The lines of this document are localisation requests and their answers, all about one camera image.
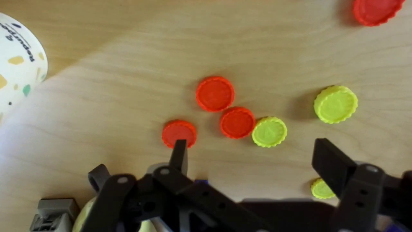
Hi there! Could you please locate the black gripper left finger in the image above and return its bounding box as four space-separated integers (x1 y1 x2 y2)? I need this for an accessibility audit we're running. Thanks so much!
81 138 275 232

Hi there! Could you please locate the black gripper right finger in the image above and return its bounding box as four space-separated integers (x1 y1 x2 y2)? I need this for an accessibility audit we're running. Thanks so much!
311 137 412 232

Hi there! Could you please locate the yellow game chip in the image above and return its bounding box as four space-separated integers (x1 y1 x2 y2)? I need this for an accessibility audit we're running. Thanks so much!
250 117 290 150
310 177 338 202
313 84 359 126

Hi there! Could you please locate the red game chip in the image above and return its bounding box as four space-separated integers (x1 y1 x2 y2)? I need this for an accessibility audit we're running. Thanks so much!
194 75 237 114
161 119 198 150
353 0 407 28
219 106 257 141

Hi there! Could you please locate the white speckled paper cup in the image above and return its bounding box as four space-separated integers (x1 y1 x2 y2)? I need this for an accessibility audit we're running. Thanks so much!
0 12 49 127

